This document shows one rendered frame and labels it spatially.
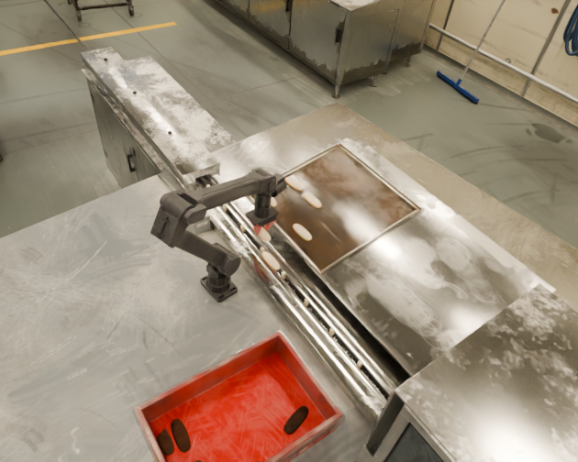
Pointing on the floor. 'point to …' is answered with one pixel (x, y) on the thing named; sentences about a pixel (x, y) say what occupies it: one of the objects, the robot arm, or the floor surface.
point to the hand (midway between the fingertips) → (261, 230)
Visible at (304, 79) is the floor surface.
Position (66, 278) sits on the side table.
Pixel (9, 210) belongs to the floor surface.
